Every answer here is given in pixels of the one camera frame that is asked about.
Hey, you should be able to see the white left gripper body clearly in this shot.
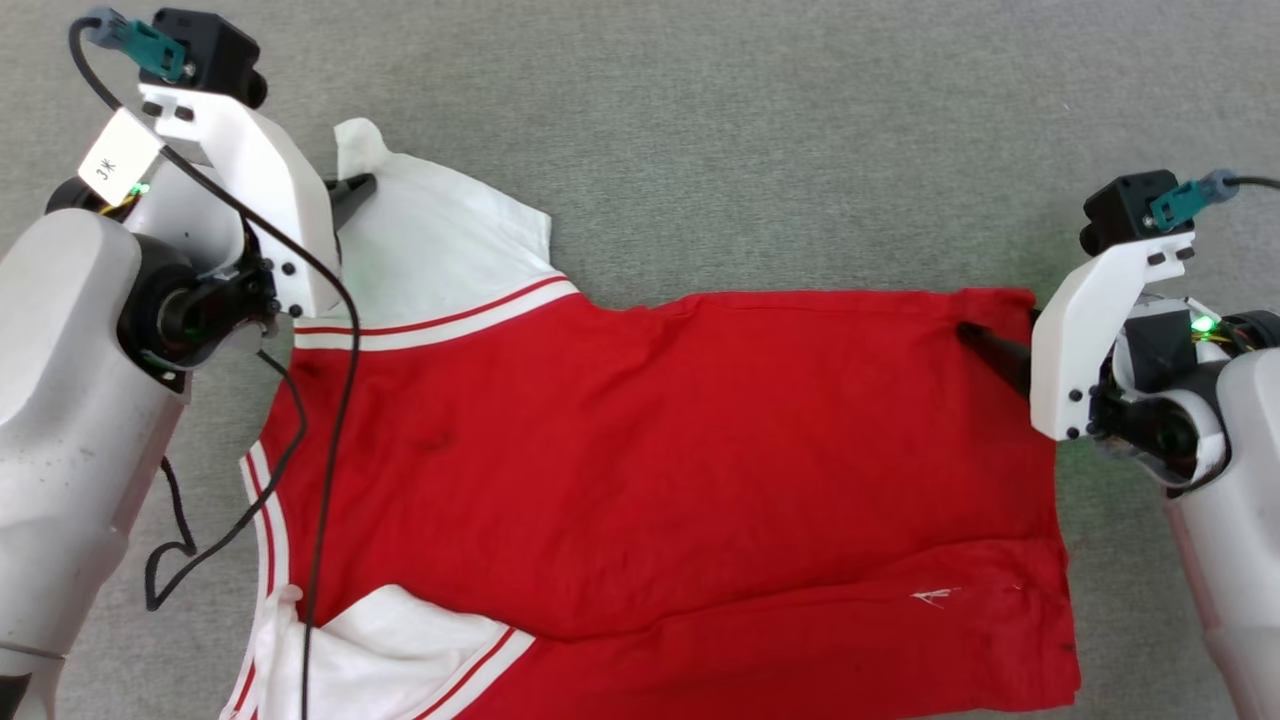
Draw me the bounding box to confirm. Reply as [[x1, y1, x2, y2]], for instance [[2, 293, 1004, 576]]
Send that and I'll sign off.
[[138, 84, 347, 321]]

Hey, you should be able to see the red and white shirt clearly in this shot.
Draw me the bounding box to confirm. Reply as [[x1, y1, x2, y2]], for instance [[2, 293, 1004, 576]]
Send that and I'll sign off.
[[220, 118, 1084, 720]]

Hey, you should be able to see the teal left camera connector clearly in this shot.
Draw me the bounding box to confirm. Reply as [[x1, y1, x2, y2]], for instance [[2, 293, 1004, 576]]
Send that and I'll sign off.
[[85, 9, 192, 83]]

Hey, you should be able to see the teal camera connector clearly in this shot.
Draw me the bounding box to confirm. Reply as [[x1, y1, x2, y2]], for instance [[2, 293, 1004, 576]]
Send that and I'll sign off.
[[85, 9, 192, 83], [1147, 167, 1242, 232]]

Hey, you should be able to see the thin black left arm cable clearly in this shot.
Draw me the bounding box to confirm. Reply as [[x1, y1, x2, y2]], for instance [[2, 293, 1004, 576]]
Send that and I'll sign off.
[[144, 348, 307, 613]]

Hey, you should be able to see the grey fabric sofa cushion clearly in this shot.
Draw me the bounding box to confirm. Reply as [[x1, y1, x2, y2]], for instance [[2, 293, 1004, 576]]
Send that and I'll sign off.
[[0, 0, 1280, 720]]

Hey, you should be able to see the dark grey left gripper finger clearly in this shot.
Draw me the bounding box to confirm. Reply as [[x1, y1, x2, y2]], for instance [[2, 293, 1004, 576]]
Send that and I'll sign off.
[[325, 172, 379, 227]]

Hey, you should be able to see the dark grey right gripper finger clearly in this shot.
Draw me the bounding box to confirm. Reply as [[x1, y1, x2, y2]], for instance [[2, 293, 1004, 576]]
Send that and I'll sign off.
[[955, 320, 1036, 397]]

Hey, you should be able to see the teal right camera connector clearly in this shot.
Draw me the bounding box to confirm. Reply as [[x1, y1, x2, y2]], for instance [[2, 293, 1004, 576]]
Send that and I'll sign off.
[[1147, 167, 1242, 232]]

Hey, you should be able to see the white left cable label tag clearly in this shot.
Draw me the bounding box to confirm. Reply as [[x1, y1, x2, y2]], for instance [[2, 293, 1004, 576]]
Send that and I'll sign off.
[[77, 107, 164, 207]]

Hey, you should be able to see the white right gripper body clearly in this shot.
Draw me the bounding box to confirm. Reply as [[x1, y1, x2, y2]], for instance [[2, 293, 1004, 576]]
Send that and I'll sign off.
[[1029, 231, 1197, 442]]

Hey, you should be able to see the black left camera cable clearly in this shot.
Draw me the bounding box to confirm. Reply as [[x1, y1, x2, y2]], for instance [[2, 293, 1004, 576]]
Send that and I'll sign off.
[[67, 14, 362, 720]]

